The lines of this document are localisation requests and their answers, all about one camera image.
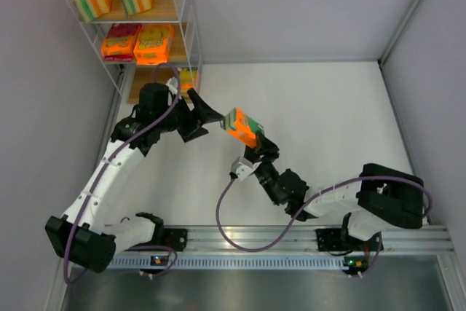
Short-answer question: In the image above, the orange box with barcode label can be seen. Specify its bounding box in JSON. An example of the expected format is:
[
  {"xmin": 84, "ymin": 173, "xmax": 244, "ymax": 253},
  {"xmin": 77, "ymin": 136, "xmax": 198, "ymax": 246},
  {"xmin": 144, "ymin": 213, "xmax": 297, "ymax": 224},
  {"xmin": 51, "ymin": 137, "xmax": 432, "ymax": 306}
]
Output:
[{"xmin": 179, "ymin": 68, "xmax": 197, "ymax": 98}]

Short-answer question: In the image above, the white wire wooden shelf unit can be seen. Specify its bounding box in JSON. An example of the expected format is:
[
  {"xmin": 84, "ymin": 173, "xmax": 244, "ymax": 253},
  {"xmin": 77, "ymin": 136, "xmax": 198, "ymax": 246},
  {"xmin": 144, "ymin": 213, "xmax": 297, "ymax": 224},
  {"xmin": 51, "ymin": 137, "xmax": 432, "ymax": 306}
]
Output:
[{"xmin": 66, "ymin": 0, "xmax": 202, "ymax": 103}]

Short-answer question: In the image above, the aluminium mounting rail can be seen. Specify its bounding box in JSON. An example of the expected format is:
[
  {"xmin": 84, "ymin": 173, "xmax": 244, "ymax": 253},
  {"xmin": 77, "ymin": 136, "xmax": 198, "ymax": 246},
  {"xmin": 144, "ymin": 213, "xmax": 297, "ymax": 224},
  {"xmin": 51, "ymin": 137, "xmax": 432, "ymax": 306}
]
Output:
[{"xmin": 108, "ymin": 225, "xmax": 456, "ymax": 252}]

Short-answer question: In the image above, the slim orange sponge box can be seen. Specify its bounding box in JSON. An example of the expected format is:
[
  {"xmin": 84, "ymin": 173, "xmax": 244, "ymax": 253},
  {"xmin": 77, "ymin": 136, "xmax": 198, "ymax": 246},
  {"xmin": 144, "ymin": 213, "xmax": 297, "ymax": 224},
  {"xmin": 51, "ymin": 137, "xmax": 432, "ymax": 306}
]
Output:
[{"xmin": 221, "ymin": 107, "xmax": 264, "ymax": 149}]

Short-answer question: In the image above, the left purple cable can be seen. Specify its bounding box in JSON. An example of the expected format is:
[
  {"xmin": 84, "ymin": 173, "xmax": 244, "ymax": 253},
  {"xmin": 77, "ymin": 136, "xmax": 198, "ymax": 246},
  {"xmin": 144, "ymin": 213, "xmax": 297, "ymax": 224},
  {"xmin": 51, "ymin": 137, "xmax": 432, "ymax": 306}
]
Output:
[{"xmin": 63, "ymin": 63, "xmax": 183, "ymax": 285}]

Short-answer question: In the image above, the yellow smiley sponge orange box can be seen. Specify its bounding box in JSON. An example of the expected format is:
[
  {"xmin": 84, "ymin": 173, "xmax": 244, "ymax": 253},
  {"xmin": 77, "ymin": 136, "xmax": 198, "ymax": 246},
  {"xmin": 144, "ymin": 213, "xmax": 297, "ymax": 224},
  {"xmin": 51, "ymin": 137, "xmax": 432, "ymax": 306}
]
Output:
[{"xmin": 133, "ymin": 23, "xmax": 174, "ymax": 66}]

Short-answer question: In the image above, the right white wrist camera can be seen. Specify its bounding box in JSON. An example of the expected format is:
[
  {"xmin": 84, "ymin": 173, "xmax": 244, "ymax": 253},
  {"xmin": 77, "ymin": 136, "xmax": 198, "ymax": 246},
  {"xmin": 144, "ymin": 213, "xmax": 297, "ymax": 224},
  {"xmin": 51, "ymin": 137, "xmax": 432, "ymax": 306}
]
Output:
[{"xmin": 230, "ymin": 157, "xmax": 261, "ymax": 181}]

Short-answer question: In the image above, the grey slotted cable duct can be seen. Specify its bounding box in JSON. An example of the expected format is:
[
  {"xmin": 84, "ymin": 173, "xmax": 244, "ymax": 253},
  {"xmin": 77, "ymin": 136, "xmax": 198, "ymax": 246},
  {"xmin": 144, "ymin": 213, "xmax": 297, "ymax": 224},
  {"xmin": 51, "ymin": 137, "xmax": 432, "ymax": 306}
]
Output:
[{"xmin": 108, "ymin": 254, "xmax": 367, "ymax": 271}]

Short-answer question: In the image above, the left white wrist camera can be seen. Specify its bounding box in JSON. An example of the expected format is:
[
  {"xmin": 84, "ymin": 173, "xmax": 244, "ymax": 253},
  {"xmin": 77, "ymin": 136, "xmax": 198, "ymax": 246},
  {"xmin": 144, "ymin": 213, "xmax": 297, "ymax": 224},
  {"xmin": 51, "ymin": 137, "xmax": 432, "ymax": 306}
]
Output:
[{"xmin": 165, "ymin": 77, "xmax": 179, "ymax": 95}]

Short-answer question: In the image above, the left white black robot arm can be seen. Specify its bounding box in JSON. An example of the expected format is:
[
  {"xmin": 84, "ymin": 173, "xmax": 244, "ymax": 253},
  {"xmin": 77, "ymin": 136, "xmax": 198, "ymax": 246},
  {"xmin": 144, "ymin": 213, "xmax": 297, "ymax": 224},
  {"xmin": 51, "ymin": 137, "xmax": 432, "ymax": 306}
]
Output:
[{"xmin": 45, "ymin": 83, "xmax": 223, "ymax": 273}]

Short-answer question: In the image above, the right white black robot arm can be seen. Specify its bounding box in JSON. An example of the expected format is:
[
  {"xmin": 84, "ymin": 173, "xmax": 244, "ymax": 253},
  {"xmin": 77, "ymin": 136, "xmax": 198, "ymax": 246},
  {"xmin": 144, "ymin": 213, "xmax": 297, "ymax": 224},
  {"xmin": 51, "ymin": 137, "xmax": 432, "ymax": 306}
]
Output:
[{"xmin": 231, "ymin": 132, "xmax": 424, "ymax": 242}]

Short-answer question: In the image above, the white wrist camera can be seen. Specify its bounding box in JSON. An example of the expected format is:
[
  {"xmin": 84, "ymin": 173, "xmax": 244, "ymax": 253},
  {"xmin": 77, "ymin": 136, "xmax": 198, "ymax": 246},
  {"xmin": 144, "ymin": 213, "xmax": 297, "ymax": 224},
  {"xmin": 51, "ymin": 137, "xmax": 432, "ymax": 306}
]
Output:
[
  {"xmin": 230, "ymin": 157, "xmax": 261, "ymax": 181},
  {"xmin": 165, "ymin": 77, "xmax": 179, "ymax": 95}
]

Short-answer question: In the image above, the pink sponge orange box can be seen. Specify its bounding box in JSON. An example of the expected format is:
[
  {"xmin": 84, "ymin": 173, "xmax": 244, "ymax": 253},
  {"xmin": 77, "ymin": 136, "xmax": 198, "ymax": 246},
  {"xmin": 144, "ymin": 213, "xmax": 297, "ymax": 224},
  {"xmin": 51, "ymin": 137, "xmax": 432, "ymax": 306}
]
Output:
[{"xmin": 100, "ymin": 23, "xmax": 141, "ymax": 63}]

